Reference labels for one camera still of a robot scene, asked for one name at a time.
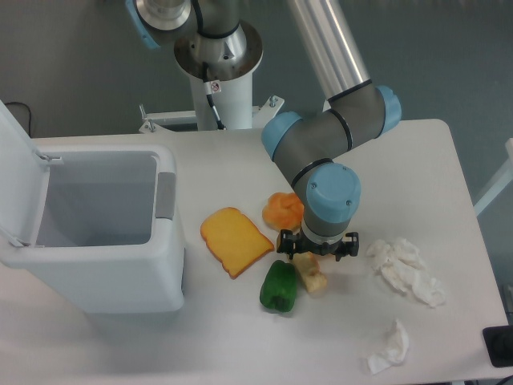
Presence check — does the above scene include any white frame leg right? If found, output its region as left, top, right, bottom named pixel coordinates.
left=474, top=138, right=512, bottom=217

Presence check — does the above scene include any flat yellow toast slice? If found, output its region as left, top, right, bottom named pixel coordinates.
left=200, top=207, right=274, bottom=279

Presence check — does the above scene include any white open trash bin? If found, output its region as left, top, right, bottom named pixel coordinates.
left=1, top=108, right=185, bottom=314

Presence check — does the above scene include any square beige bread chunk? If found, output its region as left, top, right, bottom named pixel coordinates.
left=292, top=252, right=328, bottom=294

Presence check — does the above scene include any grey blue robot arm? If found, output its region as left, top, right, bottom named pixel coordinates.
left=126, top=1, right=402, bottom=258

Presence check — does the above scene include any green bell pepper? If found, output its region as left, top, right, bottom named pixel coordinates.
left=260, top=260, right=297, bottom=313

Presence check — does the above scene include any black floor cable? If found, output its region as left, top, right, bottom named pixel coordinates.
left=4, top=101, right=33, bottom=137

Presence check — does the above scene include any black device at edge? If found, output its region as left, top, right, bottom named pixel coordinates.
left=483, top=325, right=513, bottom=367

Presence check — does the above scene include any small crumpled white tissue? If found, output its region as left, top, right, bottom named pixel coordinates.
left=366, top=318, right=410, bottom=375

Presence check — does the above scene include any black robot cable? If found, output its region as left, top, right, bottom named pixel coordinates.
left=201, top=62, right=228, bottom=132

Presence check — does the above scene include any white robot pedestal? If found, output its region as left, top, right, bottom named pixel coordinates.
left=139, top=74, right=285, bottom=133

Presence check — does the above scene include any orange round bread roll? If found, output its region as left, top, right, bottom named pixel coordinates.
left=262, top=192, right=304, bottom=232

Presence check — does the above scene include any large crumpled white tissue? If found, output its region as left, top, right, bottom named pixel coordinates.
left=366, top=237, right=446, bottom=308

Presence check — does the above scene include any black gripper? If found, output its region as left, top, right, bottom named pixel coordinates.
left=276, top=229, right=359, bottom=261

